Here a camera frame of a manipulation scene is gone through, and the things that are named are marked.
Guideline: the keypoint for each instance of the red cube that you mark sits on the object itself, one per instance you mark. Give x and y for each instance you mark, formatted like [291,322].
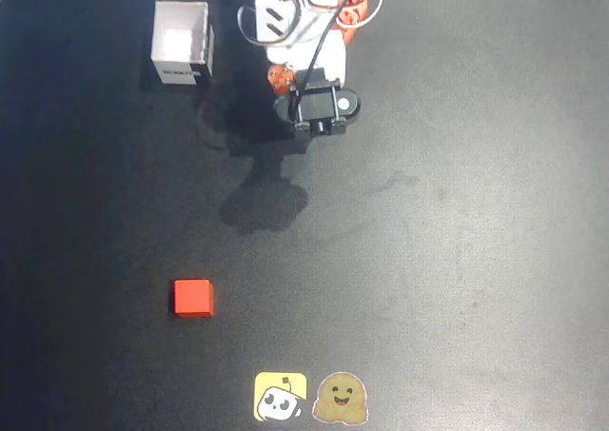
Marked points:
[192,298]

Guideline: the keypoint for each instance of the white cardboard box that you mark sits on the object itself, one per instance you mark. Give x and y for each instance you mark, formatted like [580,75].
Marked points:
[181,36]

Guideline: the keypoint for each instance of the black table mat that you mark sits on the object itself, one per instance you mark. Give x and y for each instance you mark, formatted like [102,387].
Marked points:
[428,212]

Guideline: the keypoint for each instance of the yellow robot face sticker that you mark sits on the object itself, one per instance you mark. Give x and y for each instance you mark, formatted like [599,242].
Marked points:
[280,397]

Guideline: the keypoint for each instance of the hugging face emoji sticker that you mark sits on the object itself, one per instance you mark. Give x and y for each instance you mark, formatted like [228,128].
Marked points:
[340,397]

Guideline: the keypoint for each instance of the black gripper-mounted camera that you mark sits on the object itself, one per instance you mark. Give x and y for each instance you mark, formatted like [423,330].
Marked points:
[316,103]

